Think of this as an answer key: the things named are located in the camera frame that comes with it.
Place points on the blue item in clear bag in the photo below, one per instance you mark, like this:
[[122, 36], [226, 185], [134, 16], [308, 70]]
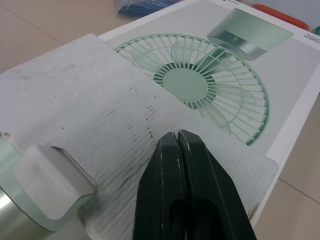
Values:
[[150, 7]]

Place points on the white fan box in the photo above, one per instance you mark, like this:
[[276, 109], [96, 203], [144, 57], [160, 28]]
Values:
[[287, 100]]

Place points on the green desk fan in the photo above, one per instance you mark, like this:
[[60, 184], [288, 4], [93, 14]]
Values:
[[15, 200]]

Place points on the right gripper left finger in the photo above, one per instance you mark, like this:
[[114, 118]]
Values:
[[160, 190]]

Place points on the orange flat case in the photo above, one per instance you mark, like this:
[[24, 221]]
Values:
[[282, 17]]

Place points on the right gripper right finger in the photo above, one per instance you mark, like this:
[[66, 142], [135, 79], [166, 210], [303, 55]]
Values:
[[212, 200]]

